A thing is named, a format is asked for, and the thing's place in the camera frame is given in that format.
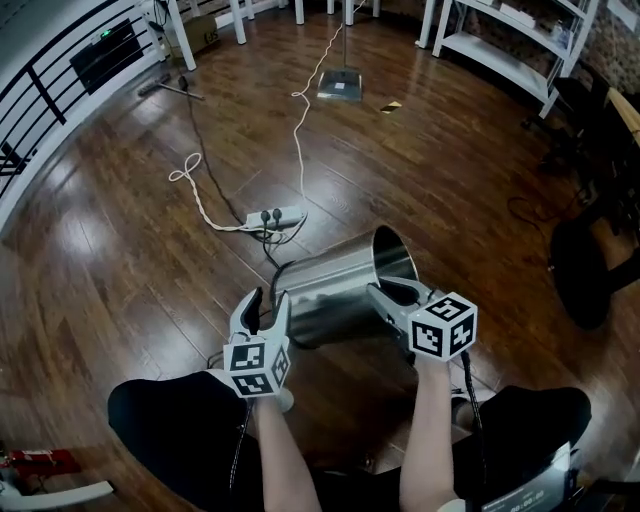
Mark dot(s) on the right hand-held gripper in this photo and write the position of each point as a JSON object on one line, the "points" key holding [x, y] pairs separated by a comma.
{"points": [[440, 330]]}

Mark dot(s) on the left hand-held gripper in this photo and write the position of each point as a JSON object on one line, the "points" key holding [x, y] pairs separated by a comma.
{"points": [[255, 365]]}

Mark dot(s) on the stainless steel trash can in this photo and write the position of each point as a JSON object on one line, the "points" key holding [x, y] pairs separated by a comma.
{"points": [[340, 295]]}

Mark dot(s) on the person's left forearm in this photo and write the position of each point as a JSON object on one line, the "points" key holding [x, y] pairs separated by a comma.
{"points": [[282, 460]]}

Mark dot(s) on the person's right forearm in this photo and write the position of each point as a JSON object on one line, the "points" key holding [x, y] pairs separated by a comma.
{"points": [[430, 440]]}

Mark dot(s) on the white power strip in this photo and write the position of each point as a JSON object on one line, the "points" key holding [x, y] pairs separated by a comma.
{"points": [[280, 216]]}

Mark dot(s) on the person's left leg black trousers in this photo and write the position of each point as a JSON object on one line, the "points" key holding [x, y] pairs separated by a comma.
{"points": [[175, 425]]}

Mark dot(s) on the person's leg black trousers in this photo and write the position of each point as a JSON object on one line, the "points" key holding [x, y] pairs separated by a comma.
{"points": [[530, 420], [175, 425]]}

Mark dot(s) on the person's right leg black trousers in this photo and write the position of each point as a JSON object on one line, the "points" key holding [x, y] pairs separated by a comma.
{"points": [[530, 420]]}

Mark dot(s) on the curved wooden desk black base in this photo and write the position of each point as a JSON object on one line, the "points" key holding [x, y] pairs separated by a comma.
{"points": [[580, 260]]}

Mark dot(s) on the yellow black striped card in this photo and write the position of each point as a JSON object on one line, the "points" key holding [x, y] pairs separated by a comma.
{"points": [[391, 107]]}

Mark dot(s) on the metal dustpan with pole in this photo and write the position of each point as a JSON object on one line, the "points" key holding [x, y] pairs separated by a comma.
{"points": [[340, 87]]}

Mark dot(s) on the black tablet screen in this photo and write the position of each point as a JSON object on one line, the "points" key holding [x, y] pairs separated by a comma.
{"points": [[530, 492]]}

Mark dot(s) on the black office chair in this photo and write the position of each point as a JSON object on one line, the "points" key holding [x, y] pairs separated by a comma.
{"points": [[565, 120]]}

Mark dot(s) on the red fire extinguisher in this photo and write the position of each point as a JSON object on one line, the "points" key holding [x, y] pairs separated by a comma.
{"points": [[45, 460]]}

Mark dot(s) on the white shelf unit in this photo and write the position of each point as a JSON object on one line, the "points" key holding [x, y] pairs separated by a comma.
{"points": [[500, 55]]}

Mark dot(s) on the white table with router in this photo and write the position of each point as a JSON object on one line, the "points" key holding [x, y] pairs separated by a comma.
{"points": [[350, 10]]}

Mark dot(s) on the cardboard box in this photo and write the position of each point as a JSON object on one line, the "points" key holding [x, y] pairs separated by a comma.
{"points": [[200, 35]]}

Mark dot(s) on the white table with cluttered devices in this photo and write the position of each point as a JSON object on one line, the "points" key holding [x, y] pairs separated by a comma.
{"points": [[182, 35]]}

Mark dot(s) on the white table with plant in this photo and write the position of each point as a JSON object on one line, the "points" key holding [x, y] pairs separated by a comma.
{"points": [[240, 20]]}

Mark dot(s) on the black metal railing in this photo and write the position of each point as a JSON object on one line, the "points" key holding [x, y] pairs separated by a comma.
{"points": [[40, 85]]}

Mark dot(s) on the black wall display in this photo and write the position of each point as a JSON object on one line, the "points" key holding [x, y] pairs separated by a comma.
{"points": [[107, 57]]}

